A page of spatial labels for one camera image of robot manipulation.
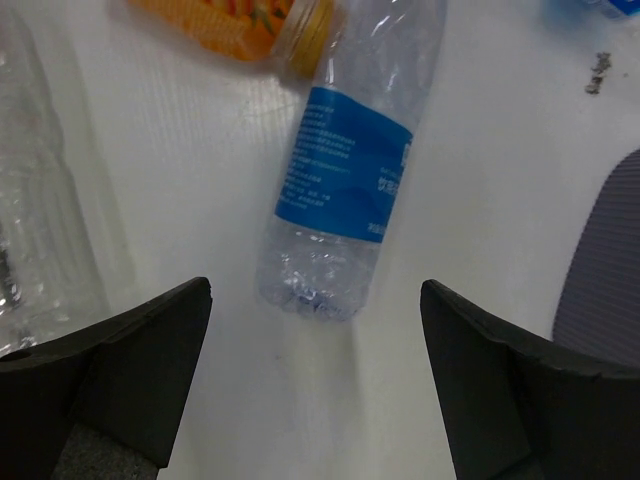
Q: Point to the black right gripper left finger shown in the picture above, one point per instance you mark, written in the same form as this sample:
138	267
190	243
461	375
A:
105	402

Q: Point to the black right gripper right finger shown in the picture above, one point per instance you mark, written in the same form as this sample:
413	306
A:
518	406

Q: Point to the clear bottle blue cap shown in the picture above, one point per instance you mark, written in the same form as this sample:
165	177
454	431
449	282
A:
368	96

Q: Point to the grey mesh waste bin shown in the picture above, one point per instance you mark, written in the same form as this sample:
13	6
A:
598	309

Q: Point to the clear crushed unlabelled bottle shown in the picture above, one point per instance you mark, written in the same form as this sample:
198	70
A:
50	284

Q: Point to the clear bottle blue Aqua label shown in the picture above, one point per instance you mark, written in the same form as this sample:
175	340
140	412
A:
578	10

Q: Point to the small orange juice bottle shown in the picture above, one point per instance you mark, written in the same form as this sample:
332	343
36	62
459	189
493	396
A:
290	33

